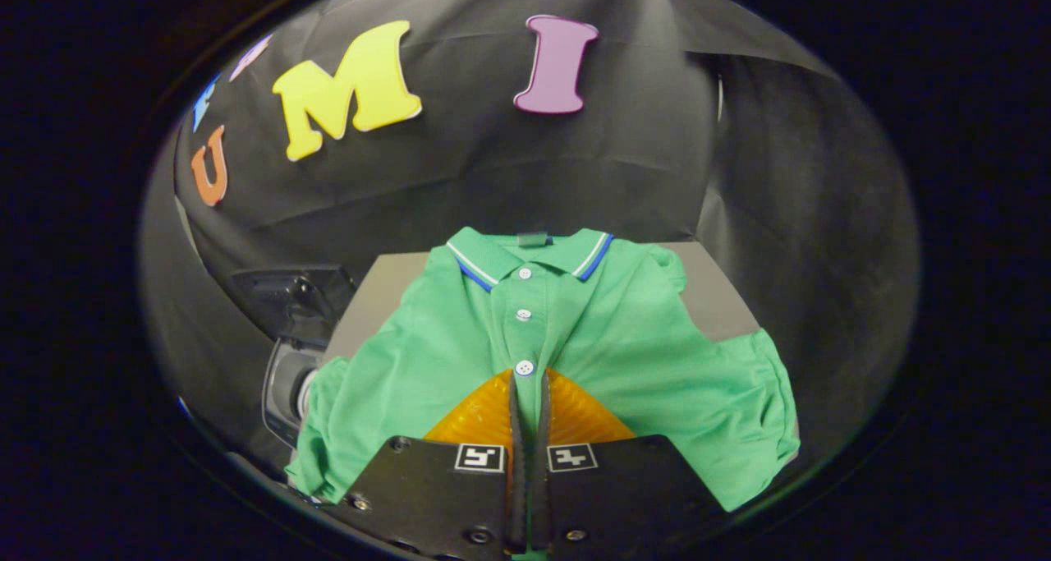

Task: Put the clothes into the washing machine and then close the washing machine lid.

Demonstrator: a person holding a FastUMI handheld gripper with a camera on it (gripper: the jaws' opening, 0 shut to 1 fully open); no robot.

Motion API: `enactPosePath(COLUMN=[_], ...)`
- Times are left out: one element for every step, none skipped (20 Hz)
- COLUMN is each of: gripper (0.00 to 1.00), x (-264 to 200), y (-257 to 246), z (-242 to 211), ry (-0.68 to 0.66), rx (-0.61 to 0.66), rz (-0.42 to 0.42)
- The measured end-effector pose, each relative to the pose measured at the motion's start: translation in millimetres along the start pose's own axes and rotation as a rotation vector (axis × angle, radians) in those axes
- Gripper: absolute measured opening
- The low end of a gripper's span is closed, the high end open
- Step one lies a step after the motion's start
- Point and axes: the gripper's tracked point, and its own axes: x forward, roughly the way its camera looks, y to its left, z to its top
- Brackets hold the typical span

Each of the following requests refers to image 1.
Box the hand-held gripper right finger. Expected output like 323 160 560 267
530 368 732 554

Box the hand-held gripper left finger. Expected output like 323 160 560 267
324 370 526 558

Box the green polo shirt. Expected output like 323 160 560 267
285 226 801 513

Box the dark washing machine lid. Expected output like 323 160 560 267
232 265 358 350

